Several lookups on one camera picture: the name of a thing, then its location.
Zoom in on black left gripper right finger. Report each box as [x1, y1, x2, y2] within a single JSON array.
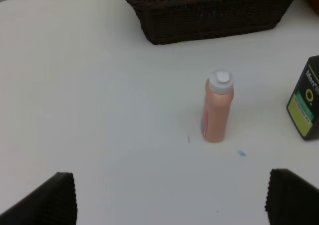
[[265, 169, 319, 225]]

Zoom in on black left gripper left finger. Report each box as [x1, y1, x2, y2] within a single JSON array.
[[0, 172, 78, 225]]

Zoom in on black pump bottle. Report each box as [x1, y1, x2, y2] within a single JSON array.
[[287, 56, 319, 141]]

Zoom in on pink bottle white cap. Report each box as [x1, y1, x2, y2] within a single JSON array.
[[200, 70, 234, 143]]

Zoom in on dark brown wicker basket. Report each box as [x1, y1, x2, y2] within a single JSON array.
[[126, 0, 294, 45]]

